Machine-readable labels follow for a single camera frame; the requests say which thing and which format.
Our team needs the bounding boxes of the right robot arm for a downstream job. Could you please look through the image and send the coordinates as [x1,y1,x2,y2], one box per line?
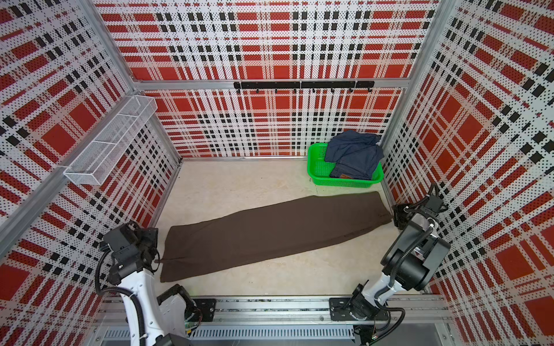
[343,183,451,320]

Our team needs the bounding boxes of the green plastic basket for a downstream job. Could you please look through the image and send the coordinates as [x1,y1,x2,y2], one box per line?
[307,143,385,188]

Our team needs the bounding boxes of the black hook rail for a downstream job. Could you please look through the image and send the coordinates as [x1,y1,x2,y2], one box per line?
[233,80,375,92]

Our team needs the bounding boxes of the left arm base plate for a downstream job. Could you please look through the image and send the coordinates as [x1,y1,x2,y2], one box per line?
[189,298,217,324]

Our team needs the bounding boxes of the white wire mesh shelf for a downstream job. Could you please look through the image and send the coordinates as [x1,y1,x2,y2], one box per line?
[64,95,157,186]

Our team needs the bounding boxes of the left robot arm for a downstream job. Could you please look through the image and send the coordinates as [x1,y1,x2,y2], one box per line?
[94,221,202,345]

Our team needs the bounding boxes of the brown trousers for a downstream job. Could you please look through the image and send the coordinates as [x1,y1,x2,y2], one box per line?
[160,192,392,283]

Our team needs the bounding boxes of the aluminium front rail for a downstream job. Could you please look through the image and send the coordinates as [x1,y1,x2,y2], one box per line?
[92,296,451,326]

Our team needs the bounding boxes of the blue denim jeans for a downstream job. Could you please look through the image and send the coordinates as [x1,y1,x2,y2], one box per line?
[325,131,384,180]

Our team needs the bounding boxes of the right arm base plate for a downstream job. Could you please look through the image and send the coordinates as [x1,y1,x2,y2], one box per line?
[329,297,379,321]

